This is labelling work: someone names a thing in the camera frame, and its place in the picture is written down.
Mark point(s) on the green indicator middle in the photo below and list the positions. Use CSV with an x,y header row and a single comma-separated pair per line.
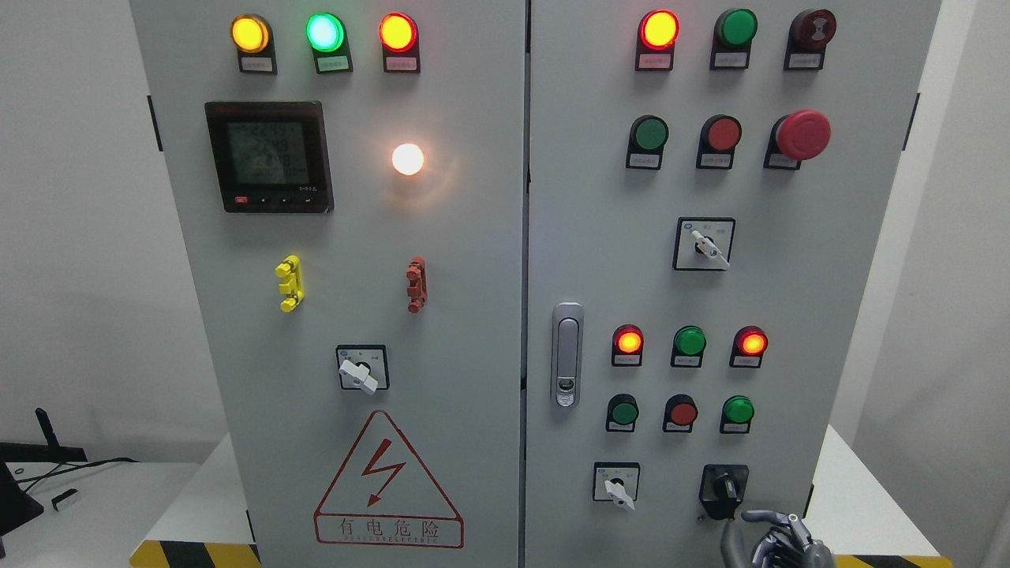
x,y
688,347

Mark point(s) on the red high voltage warning sticker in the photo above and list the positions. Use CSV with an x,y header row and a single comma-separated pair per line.
x,y
384,495

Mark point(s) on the green unlit indicator right top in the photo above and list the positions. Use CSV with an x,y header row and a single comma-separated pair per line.
x,y
733,34

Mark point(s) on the white glowing lamp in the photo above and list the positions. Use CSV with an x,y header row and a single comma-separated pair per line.
x,y
408,159

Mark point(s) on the yellow indicator light top left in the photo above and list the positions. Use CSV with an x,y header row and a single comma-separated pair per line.
x,y
252,36

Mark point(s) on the red emergency stop mushroom button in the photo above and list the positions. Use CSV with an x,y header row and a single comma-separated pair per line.
x,y
803,134

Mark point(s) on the black digital power meter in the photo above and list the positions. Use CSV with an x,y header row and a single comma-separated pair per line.
x,y
271,157

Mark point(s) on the green lit indicator light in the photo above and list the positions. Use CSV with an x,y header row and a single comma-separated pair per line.
x,y
329,43

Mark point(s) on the red lit indicator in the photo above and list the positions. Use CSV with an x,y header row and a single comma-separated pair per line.
x,y
627,346
657,34

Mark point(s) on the red terminal clip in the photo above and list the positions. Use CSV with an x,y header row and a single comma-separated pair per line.
x,y
416,289

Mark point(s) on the black rotary knob switch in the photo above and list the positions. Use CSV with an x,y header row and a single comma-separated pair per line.
x,y
722,489

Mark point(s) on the small black white device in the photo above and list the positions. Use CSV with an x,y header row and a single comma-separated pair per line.
x,y
65,499

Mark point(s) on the white selector switch upper right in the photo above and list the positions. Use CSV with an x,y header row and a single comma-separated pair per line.
x,y
703,244

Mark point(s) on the silver door latch handle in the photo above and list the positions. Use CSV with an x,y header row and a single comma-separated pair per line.
x,y
567,348

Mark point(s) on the black stand at left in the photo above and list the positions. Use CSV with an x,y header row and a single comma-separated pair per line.
x,y
17,506

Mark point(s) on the red lit indicator middle left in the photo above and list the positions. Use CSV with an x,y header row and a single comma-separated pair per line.
x,y
627,346

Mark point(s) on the yellow terminal clip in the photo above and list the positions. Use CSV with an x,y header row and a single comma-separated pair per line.
x,y
291,283

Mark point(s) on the green push button upper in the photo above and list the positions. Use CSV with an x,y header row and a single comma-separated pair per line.
x,y
647,136

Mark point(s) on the white selector switch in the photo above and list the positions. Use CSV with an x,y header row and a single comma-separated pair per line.
x,y
703,244
616,482

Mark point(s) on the red indicator middle right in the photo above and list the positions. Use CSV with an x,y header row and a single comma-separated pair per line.
x,y
748,348

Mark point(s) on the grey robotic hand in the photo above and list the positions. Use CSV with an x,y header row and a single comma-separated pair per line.
x,y
787,544

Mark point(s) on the red lit indicator left door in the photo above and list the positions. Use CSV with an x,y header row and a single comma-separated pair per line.
x,y
399,37

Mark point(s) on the white selector switch lower right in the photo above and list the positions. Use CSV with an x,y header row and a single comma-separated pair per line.
x,y
616,482

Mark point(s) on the red lit indicator right top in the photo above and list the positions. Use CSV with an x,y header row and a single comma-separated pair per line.
x,y
657,34

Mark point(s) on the grey electrical control cabinet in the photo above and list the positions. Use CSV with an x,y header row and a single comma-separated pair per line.
x,y
523,110

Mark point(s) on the red push button upper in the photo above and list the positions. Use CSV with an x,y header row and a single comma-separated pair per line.
x,y
717,142

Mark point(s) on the green push button lower left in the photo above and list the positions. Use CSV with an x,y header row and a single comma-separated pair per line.
x,y
622,413

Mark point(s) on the dark red buzzer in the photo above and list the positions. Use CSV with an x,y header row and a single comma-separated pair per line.
x,y
807,39

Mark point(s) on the green push button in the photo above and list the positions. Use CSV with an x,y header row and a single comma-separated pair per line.
x,y
622,413
647,136

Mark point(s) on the white selector switch left door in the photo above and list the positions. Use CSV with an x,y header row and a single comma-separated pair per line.
x,y
363,367

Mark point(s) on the green indicator lower right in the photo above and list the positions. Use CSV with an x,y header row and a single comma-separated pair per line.
x,y
737,415

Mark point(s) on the red push button lower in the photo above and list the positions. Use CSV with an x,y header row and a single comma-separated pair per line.
x,y
680,414

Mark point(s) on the red push button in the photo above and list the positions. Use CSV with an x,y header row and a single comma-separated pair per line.
x,y
680,414
717,142

